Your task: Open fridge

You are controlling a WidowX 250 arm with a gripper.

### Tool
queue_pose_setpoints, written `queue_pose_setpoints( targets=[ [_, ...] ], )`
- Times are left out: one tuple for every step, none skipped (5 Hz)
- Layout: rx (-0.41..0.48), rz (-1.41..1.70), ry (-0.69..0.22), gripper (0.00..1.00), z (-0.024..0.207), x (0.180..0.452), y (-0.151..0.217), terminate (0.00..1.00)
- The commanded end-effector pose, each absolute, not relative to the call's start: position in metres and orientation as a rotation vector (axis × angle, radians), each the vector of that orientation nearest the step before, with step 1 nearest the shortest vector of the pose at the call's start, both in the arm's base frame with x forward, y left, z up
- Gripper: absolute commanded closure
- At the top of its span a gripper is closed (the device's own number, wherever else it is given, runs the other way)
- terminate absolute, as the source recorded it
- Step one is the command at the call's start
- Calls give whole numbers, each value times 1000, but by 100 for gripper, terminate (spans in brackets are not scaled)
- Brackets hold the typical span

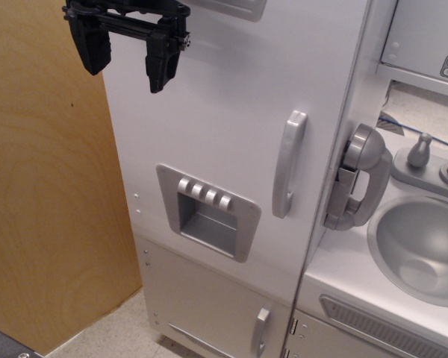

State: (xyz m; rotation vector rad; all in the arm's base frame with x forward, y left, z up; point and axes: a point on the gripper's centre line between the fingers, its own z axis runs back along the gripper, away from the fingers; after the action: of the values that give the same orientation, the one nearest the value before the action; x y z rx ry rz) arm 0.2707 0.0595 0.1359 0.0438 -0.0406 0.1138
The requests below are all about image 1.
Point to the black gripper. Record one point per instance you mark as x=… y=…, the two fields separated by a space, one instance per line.
x=162 y=24

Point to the white toy fridge door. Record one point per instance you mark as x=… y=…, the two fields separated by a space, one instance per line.
x=221 y=120

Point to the grey fridge door handle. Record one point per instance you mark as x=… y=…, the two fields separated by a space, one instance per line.
x=291 y=139

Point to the grey ice dispenser panel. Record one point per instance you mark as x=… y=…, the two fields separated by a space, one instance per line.
x=218 y=219

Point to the plywood board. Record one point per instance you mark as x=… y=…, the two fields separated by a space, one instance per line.
x=66 y=249

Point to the white lower freezer door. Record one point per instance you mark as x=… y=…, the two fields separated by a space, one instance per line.
x=205 y=311

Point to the grey toy telephone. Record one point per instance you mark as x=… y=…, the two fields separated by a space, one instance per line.
x=361 y=180

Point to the grey toy microwave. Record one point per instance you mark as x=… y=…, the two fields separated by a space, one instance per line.
x=416 y=50

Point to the white toy kitchen cabinet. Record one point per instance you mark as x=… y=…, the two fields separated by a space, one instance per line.
x=340 y=264

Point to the grey toy faucet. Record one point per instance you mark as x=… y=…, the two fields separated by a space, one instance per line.
x=417 y=167

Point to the black equipment corner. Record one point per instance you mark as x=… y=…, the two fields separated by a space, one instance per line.
x=10 y=348

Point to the grey toy sink basin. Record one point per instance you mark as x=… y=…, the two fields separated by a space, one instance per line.
x=408 y=240

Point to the grey oven vent panel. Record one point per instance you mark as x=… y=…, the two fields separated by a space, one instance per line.
x=380 y=330

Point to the grey lower door handle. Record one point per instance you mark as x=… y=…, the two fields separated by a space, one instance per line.
x=257 y=342

